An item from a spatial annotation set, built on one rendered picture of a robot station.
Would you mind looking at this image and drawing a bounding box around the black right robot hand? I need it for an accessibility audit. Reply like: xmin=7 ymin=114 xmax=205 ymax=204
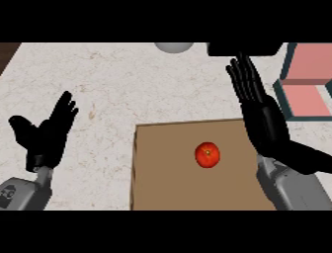
xmin=224 ymin=52 xmax=332 ymax=176

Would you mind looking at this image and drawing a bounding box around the teal box with pink interior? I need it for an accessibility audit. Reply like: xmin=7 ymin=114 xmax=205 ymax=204
xmin=273 ymin=42 xmax=332 ymax=123

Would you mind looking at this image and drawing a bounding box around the red tomato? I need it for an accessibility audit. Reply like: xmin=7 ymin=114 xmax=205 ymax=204
xmin=193 ymin=141 xmax=221 ymax=169

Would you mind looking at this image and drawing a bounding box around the brown flat tray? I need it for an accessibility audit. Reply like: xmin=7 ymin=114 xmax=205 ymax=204
xmin=129 ymin=118 xmax=277 ymax=211

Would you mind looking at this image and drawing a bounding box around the grey round object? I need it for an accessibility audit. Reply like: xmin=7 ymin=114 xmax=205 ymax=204
xmin=154 ymin=42 xmax=193 ymax=54

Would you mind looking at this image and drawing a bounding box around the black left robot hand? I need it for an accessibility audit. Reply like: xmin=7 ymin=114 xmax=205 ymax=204
xmin=7 ymin=90 xmax=79 ymax=174

